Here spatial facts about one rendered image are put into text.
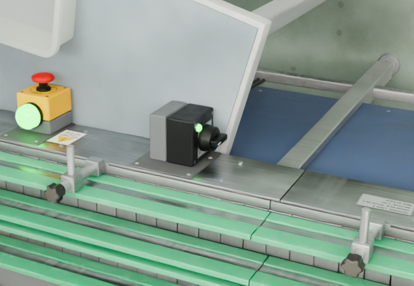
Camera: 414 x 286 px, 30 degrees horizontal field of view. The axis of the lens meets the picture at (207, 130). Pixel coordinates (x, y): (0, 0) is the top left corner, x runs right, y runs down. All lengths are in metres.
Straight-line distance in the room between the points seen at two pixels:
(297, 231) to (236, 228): 0.09
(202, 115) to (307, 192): 0.21
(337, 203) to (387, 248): 0.11
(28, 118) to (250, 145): 0.39
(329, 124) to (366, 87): 0.25
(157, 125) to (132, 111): 0.13
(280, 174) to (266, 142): 0.18
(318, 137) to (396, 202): 0.28
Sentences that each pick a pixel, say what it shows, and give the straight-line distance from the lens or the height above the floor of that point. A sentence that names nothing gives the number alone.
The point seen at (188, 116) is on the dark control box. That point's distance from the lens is 1.24.
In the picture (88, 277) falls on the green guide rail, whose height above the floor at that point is 0.94.
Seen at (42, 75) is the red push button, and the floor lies 0.80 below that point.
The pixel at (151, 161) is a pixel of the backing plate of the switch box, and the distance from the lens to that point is 1.27.
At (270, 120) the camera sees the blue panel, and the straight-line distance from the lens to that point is 1.52.
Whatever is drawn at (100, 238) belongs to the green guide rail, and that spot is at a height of 0.96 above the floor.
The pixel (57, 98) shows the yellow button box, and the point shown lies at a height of 0.80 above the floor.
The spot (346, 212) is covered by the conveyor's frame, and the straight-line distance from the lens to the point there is 1.13.
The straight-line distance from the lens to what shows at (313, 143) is 1.38.
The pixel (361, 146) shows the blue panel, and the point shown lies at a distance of 1.42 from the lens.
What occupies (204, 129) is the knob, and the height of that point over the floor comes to 0.81.
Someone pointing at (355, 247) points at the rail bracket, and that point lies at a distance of 1.04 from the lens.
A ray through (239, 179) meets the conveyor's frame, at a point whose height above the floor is 0.84.
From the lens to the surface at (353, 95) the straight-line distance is 1.64.
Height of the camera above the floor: 1.86
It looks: 58 degrees down
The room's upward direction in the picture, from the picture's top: 127 degrees counter-clockwise
